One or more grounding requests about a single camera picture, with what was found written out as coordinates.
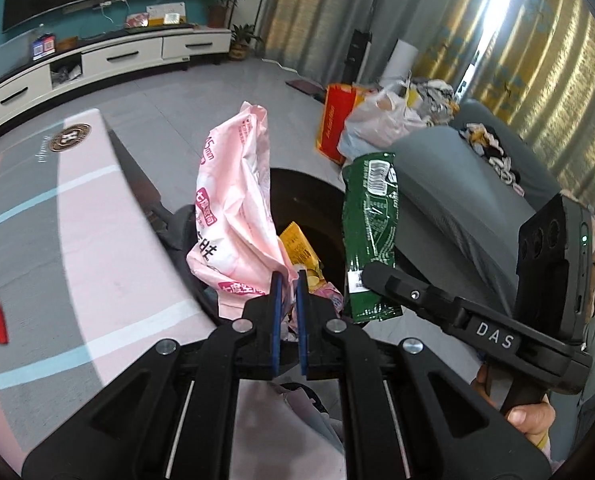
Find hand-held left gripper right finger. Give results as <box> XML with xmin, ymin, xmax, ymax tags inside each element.
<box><xmin>296</xmin><ymin>270</ymin><xmax>551</xmax><ymax>480</ymax></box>

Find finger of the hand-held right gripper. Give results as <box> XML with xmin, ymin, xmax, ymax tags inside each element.
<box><xmin>360</xmin><ymin>261</ymin><xmax>465</xmax><ymax>333</ymax></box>

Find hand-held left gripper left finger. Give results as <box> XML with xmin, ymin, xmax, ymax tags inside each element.
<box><xmin>22</xmin><ymin>272</ymin><xmax>283</xmax><ymax>480</ymax></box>

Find gold foil snack bag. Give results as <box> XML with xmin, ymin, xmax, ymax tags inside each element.
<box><xmin>277</xmin><ymin>222</ymin><xmax>324</xmax><ymax>292</ymax></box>

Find green snack packet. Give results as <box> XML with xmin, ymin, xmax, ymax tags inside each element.
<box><xmin>341</xmin><ymin>151</ymin><xmax>405</xmax><ymax>324</ymax></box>

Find black round trash bin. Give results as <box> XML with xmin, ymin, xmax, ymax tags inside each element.
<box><xmin>152</xmin><ymin>167</ymin><xmax>364</xmax><ymax>343</ymax></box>

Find pink printed plastic bag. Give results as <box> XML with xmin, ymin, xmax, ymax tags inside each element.
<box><xmin>186</xmin><ymin>101</ymin><xmax>299</xmax><ymax>322</ymax></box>

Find person's right hand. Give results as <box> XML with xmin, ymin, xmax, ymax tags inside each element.
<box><xmin>470</xmin><ymin>360</ymin><xmax>557</xmax><ymax>448</ymax></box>

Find person's pink pajama leg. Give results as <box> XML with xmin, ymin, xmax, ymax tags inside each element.
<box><xmin>234</xmin><ymin>380</ymin><xmax>347</xmax><ymax>480</ymax></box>

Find grey sofa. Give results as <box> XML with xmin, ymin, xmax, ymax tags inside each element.
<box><xmin>390</xmin><ymin>97</ymin><xmax>595</xmax><ymax>461</ymax></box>

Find patterned clothes on sofa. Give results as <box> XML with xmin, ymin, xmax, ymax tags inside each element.
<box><xmin>459</xmin><ymin>122</ymin><xmax>527</xmax><ymax>197</ymax></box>

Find large white shopping bag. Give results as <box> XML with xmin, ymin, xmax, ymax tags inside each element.
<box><xmin>337</xmin><ymin>82</ymin><xmax>429</xmax><ymax>162</ymax></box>

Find orange paper bag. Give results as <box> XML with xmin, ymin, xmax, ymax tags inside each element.
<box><xmin>315</xmin><ymin>82</ymin><xmax>369</xmax><ymax>169</ymax></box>

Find dark floor mat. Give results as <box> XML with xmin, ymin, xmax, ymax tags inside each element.
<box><xmin>284</xmin><ymin>79</ymin><xmax>329</xmax><ymax>106</ymax></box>

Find black stick vacuum cleaner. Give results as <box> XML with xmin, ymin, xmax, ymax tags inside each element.
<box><xmin>345</xmin><ymin>0</ymin><xmax>389</xmax><ymax>87</ymax></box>

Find beige patterned curtain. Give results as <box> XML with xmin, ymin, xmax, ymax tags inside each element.
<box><xmin>257</xmin><ymin>0</ymin><xmax>595</xmax><ymax>211</ymax></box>

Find small potted plant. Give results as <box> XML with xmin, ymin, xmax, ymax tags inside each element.
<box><xmin>227</xmin><ymin>24</ymin><xmax>266</xmax><ymax>61</ymax></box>

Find white television cabinet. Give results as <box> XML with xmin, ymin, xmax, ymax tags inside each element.
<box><xmin>0</xmin><ymin>25</ymin><xmax>233</xmax><ymax>134</ymax></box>

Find tall potted plant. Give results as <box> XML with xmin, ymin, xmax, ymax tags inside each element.
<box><xmin>207</xmin><ymin>0</ymin><xmax>244</xmax><ymax>29</ymax></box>

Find white and yellow desk calendar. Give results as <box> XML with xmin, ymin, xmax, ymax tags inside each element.
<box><xmin>146</xmin><ymin>1</ymin><xmax>187</xmax><ymax>26</ymax></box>

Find blue and red box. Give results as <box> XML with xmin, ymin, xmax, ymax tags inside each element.
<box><xmin>31</xmin><ymin>34</ymin><xmax>57</xmax><ymax>61</ymax></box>

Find grey storage box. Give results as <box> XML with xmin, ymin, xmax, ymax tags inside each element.
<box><xmin>0</xmin><ymin>30</ymin><xmax>34</xmax><ymax>92</ymax></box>

